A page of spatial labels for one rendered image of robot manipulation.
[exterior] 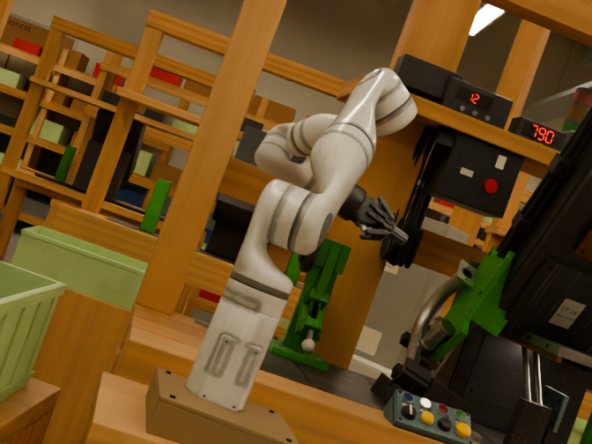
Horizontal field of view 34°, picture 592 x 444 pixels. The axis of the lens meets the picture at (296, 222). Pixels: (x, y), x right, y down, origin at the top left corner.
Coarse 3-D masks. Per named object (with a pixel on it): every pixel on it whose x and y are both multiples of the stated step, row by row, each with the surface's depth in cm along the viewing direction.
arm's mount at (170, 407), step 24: (168, 384) 136; (168, 408) 126; (192, 408) 126; (216, 408) 133; (264, 408) 148; (168, 432) 126; (192, 432) 126; (216, 432) 127; (240, 432) 127; (264, 432) 130; (288, 432) 137
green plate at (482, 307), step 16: (496, 256) 199; (512, 256) 193; (480, 272) 201; (496, 272) 193; (464, 288) 204; (480, 288) 196; (496, 288) 195; (464, 304) 198; (480, 304) 193; (496, 304) 195; (448, 320) 200; (480, 320) 194; (496, 320) 195; (496, 336) 195
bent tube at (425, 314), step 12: (468, 264) 203; (456, 276) 200; (468, 276) 203; (444, 288) 205; (456, 288) 203; (432, 300) 207; (444, 300) 207; (420, 312) 207; (432, 312) 207; (420, 324) 205; (420, 336) 202; (408, 348) 200
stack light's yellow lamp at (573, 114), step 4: (572, 104) 237; (576, 104) 237; (572, 108) 237; (576, 108) 236; (580, 108) 236; (584, 108) 236; (568, 112) 238; (572, 112) 237; (576, 112) 236; (580, 112) 236; (584, 112) 236; (568, 116) 237; (572, 116) 236; (576, 116) 236; (580, 116) 236; (584, 116) 236; (568, 120) 237; (572, 120) 236; (576, 120) 236; (580, 120) 236
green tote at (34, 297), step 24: (0, 264) 151; (0, 288) 151; (24, 288) 151; (48, 288) 142; (0, 312) 118; (24, 312) 130; (48, 312) 147; (0, 336) 122; (24, 336) 137; (0, 360) 128; (24, 360) 143; (0, 384) 133; (24, 384) 150
